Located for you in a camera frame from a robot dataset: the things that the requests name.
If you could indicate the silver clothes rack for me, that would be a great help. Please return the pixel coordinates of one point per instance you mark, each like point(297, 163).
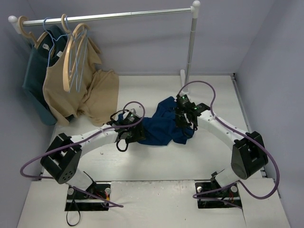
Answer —
point(20, 24)

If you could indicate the beige hanging shirt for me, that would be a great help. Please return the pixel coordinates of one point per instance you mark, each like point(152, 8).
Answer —
point(98, 95)

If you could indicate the dark teal hanging shirt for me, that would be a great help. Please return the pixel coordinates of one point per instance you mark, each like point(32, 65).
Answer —
point(34, 80)

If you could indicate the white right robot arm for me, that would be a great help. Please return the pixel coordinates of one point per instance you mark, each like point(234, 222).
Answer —
point(247, 158)

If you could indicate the wooden hanger with beige shirt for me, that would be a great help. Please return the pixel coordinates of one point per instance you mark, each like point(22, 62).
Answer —
point(69, 59)

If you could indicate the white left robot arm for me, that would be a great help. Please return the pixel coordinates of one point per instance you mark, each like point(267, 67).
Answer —
point(62, 164)

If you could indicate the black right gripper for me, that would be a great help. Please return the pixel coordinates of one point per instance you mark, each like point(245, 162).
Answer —
point(180, 121)

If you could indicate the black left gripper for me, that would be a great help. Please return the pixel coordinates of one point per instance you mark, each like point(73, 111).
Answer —
point(140, 132)

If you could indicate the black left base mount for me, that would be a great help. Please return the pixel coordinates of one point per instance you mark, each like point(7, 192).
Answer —
point(78, 201)

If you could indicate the blue Mickey Mouse t-shirt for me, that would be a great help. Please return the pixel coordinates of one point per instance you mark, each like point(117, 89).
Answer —
point(161, 129)

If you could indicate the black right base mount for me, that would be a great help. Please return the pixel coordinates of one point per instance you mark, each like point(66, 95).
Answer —
point(209, 197)

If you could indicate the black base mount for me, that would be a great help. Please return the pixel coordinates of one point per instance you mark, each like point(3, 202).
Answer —
point(78, 201)
point(209, 197)

